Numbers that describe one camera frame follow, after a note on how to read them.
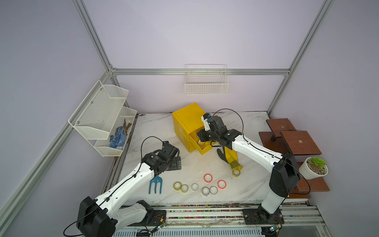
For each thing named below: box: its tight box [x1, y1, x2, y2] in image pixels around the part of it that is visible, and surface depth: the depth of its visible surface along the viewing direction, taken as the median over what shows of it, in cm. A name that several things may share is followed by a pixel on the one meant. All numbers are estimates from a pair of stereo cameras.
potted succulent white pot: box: [298, 156, 329, 180], surface depth 67 cm
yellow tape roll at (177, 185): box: [173, 181, 182, 191], surface depth 85 cm
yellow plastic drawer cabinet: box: [171, 102, 213, 156], surface depth 88 cm
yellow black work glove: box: [216, 146, 243, 171], surface depth 94 cm
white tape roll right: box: [209, 185, 219, 196], surface depth 84 cm
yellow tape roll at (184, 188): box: [180, 184, 189, 194], surface depth 85 cm
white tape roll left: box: [191, 182, 199, 192], surface depth 86 cm
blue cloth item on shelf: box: [109, 126, 126, 149], surface depth 90 cm
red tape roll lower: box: [217, 179, 228, 190], surface depth 86 cm
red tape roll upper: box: [203, 173, 214, 184], surface depth 88 cm
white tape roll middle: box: [201, 186, 210, 198], surface depth 83 cm
